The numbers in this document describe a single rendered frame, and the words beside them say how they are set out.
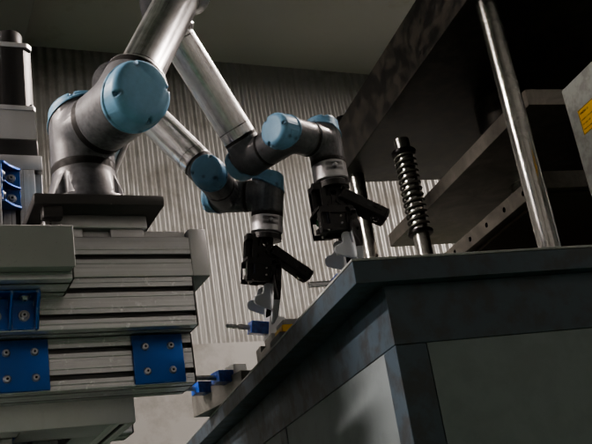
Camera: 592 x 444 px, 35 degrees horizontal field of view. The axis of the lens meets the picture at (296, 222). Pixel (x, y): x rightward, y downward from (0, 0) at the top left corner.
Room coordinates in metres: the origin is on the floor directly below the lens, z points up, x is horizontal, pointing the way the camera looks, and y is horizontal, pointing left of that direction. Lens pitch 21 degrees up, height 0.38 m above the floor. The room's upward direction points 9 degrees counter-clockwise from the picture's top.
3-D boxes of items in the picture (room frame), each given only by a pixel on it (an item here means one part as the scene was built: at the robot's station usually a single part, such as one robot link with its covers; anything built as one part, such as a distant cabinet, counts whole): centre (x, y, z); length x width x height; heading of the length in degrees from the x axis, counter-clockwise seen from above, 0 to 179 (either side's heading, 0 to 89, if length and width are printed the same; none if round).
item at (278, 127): (1.80, -0.01, 1.25); 0.11 x 0.11 x 0.08; 47
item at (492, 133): (2.98, -0.84, 1.51); 1.10 x 0.70 x 0.05; 18
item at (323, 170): (1.86, -0.09, 1.17); 0.08 x 0.08 x 0.05
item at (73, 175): (1.56, 0.37, 1.09); 0.15 x 0.15 x 0.10
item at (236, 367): (2.22, 0.24, 0.85); 0.13 x 0.05 x 0.05; 126
